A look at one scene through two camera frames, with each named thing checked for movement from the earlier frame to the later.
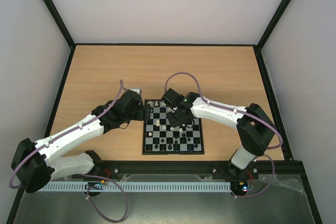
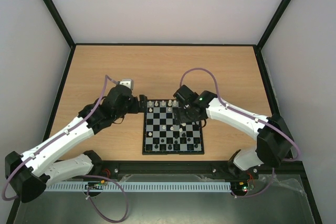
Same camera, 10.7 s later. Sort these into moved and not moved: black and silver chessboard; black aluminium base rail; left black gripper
Moved: left black gripper
Not moved: black and silver chessboard; black aluminium base rail
